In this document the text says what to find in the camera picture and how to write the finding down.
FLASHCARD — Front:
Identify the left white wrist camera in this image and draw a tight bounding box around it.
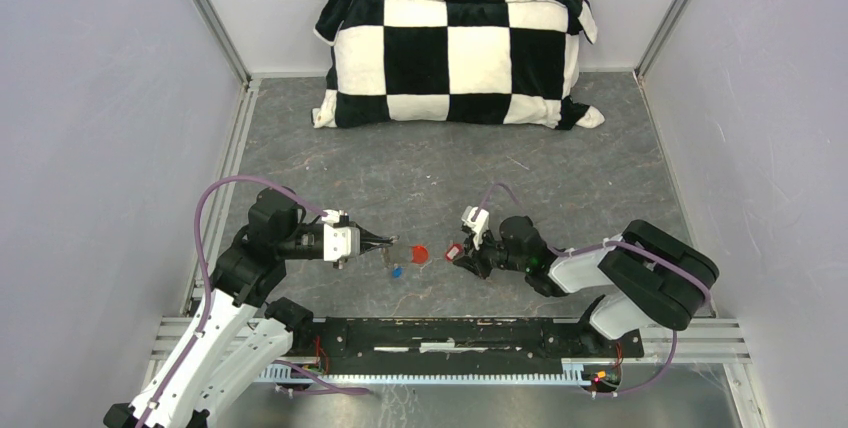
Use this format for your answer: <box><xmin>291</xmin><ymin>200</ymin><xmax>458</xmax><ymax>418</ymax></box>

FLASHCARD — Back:
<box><xmin>320</xmin><ymin>210</ymin><xmax>361</xmax><ymax>269</ymax></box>

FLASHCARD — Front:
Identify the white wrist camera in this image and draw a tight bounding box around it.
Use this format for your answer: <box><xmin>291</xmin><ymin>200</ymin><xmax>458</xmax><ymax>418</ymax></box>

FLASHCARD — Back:
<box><xmin>320</xmin><ymin>210</ymin><xmax>361</xmax><ymax>269</ymax></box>
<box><xmin>461</xmin><ymin>206</ymin><xmax>490</xmax><ymax>234</ymax></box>

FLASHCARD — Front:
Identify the left aluminium corner post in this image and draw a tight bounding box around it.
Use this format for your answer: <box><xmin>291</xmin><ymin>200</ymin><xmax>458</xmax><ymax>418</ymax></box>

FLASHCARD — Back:
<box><xmin>192</xmin><ymin>0</ymin><xmax>252</xmax><ymax>85</ymax></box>

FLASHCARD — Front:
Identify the right aluminium corner post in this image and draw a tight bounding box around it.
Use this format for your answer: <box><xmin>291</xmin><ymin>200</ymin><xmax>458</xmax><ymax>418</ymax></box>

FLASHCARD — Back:
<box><xmin>634</xmin><ymin>0</ymin><xmax>691</xmax><ymax>85</ymax></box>

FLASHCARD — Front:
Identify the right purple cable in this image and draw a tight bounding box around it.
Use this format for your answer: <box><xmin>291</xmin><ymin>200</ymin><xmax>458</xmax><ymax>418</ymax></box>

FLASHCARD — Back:
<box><xmin>478</xmin><ymin>182</ymin><xmax>714</xmax><ymax>400</ymax></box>

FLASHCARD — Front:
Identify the black and white checkered pillow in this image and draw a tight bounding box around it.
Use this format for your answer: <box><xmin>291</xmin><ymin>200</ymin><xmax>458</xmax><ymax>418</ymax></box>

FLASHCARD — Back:
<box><xmin>311</xmin><ymin>0</ymin><xmax>605</xmax><ymax>130</ymax></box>

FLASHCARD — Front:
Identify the key with red tag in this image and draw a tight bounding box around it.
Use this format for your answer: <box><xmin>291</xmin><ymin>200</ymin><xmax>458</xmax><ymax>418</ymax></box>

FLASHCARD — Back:
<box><xmin>444</xmin><ymin>243</ymin><xmax>464</xmax><ymax>262</ymax></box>

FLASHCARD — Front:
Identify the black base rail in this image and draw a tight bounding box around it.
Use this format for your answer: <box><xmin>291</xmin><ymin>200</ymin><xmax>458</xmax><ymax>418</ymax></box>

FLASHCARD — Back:
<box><xmin>287</xmin><ymin>317</ymin><xmax>645</xmax><ymax>375</ymax></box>

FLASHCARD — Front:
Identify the white toothed cable duct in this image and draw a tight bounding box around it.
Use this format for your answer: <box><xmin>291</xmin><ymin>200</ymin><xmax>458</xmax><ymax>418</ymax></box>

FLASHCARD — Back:
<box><xmin>254</xmin><ymin>357</ymin><xmax>624</xmax><ymax>387</ymax></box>

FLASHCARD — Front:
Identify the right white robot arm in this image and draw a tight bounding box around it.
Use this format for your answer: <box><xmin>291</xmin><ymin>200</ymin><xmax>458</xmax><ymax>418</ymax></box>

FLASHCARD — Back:
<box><xmin>450</xmin><ymin>207</ymin><xmax>720</xmax><ymax>356</ymax></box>

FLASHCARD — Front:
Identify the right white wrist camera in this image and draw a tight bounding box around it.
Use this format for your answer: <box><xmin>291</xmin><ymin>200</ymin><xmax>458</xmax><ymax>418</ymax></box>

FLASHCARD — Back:
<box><xmin>461</xmin><ymin>206</ymin><xmax>490</xmax><ymax>234</ymax></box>

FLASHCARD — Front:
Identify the aluminium corner post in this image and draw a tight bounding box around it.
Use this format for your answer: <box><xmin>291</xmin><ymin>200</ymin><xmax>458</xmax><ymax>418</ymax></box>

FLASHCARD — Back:
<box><xmin>192</xmin><ymin>0</ymin><xmax>252</xmax><ymax>85</ymax></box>
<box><xmin>634</xmin><ymin>0</ymin><xmax>691</xmax><ymax>85</ymax></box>

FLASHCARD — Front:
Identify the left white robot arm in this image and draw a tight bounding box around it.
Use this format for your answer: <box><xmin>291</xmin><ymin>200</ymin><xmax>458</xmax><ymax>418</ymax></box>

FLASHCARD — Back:
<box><xmin>103</xmin><ymin>177</ymin><xmax>396</xmax><ymax>427</ymax></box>

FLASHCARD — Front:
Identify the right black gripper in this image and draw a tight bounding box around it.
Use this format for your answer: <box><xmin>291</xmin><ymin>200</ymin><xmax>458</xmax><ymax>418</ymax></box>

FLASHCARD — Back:
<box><xmin>452</xmin><ymin>225</ymin><xmax>529</xmax><ymax>280</ymax></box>

